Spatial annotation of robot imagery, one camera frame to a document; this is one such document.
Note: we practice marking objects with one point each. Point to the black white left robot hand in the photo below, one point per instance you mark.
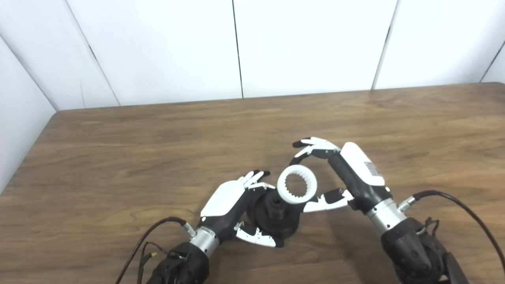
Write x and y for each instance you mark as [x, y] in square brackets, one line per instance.
[225, 197]

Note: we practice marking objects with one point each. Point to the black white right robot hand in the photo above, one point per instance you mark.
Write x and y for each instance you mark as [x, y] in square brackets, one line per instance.
[359, 169]

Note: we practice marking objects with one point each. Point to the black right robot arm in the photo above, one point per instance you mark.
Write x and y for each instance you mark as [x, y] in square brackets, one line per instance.
[410, 252]

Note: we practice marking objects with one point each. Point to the round black plastic part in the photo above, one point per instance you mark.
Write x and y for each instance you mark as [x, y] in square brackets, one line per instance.
[276, 223]

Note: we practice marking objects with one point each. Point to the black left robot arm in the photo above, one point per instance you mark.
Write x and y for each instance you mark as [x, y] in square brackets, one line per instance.
[189, 264]

